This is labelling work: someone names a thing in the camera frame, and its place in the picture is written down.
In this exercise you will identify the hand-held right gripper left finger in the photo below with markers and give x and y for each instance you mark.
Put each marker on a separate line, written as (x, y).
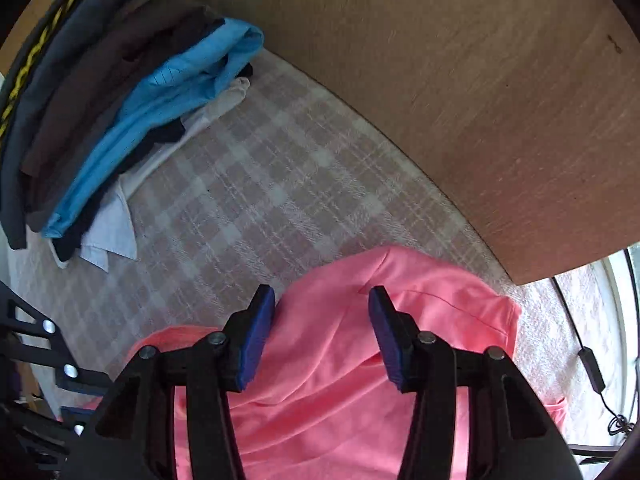
(257, 332)

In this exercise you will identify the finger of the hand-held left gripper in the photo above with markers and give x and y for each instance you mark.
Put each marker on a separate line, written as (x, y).
(75, 413)
(59, 349)

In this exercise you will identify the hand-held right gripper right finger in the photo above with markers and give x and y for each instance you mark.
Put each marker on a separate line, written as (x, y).
(387, 342)

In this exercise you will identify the pink t-shirt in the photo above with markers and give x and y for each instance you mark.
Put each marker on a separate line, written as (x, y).
(320, 360)

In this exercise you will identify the white folded garment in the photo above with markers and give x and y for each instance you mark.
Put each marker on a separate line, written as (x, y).
(110, 235)

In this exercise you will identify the pink checked blanket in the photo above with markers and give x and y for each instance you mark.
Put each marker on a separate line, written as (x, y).
(280, 185)

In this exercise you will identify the brown folded garment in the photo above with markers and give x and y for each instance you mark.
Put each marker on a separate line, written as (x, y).
(100, 95)

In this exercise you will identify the blue folded garment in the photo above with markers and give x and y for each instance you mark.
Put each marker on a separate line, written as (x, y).
(165, 90)

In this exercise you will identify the large wooden board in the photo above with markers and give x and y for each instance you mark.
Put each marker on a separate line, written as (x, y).
(450, 85)

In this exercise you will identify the dark grey folded garment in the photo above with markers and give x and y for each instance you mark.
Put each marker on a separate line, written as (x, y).
(70, 40)

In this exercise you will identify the wooden side panel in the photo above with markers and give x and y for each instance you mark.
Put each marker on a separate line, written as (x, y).
(35, 15)

